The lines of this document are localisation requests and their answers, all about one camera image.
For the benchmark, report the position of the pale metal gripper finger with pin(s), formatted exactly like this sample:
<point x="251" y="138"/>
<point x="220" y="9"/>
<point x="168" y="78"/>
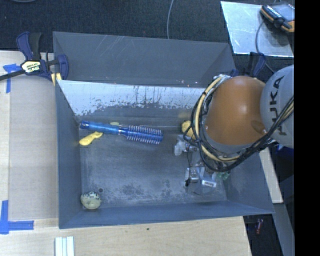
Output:
<point x="193" y="183"/>
<point x="209" y="188"/>

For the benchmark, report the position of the clear plastic thing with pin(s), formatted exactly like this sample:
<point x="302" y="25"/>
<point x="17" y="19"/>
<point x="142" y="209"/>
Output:
<point x="179" y="147"/>

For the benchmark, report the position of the yellow rounded toy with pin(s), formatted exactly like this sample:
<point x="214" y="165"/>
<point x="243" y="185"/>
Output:
<point x="186" y="127"/>

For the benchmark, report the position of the grey metal bin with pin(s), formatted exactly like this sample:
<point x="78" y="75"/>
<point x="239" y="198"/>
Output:
<point x="140" y="172"/>

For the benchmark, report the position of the blue hairbrush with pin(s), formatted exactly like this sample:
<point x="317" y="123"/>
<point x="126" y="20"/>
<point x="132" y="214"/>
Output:
<point x="125" y="131"/>

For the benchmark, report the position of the pale yellow spotted ball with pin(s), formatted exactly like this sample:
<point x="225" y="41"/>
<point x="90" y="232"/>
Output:
<point x="90" y="200"/>

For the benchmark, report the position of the yellow long plastic toy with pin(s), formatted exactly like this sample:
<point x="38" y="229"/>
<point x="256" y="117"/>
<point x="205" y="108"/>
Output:
<point x="89" y="138"/>

